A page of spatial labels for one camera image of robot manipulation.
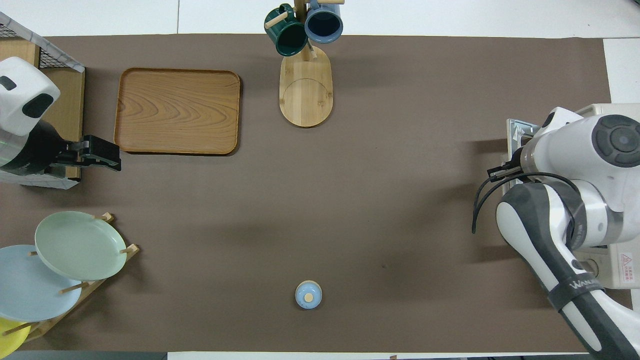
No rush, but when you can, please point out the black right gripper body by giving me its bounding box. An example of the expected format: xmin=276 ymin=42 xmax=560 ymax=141
xmin=487 ymin=159 xmax=525 ymax=182

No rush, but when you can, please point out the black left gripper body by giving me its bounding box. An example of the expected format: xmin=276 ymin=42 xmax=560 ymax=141
xmin=9 ymin=120 xmax=90 ymax=177

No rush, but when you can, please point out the cream toaster oven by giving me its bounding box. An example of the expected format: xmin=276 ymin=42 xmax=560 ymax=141
xmin=506 ymin=103 xmax=640 ymax=290

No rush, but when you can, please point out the wooden shelf unit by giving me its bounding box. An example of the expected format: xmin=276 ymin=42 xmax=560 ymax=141
xmin=0 ymin=37 xmax=86 ymax=190

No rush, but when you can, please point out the wooden serving tray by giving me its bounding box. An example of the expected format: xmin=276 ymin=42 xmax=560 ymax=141
xmin=114 ymin=67 xmax=242 ymax=156

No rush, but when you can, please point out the pale green plate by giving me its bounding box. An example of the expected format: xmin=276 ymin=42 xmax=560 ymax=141
xmin=34 ymin=211 xmax=128 ymax=281

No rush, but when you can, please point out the wooden plate rack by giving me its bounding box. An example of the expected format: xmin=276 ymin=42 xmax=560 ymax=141
xmin=0 ymin=212 xmax=140 ymax=343

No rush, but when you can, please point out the brown table mat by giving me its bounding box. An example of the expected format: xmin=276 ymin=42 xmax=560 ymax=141
xmin=0 ymin=34 xmax=638 ymax=353

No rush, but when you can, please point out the light blue plate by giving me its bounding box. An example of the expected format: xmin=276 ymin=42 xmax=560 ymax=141
xmin=0 ymin=244 xmax=83 ymax=322

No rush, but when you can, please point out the yellow plate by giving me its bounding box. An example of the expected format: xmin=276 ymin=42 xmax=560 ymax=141
xmin=0 ymin=317 xmax=31 ymax=360

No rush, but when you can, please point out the wooden mug tree stand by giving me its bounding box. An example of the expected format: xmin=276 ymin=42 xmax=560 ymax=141
xmin=265 ymin=0 xmax=346 ymax=128

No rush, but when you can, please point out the dark green mug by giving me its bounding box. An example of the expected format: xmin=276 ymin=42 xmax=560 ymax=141
xmin=264 ymin=4 xmax=309 ymax=57

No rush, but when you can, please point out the small blue lidded jar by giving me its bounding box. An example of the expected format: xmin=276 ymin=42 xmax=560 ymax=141
xmin=294 ymin=280 xmax=323 ymax=310

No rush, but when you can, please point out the blue mug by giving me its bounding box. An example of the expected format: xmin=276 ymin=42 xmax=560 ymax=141
xmin=304 ymin=0 xmax=344 ymax=44

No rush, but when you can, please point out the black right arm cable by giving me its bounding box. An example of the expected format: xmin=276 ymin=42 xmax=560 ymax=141
xmin=472 ymin=171 xmax=583 ymax=235

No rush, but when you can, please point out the black wire mesh rack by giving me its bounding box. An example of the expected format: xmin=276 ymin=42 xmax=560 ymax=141
xmin=0 ymin=12 xmax=86 ymax=73

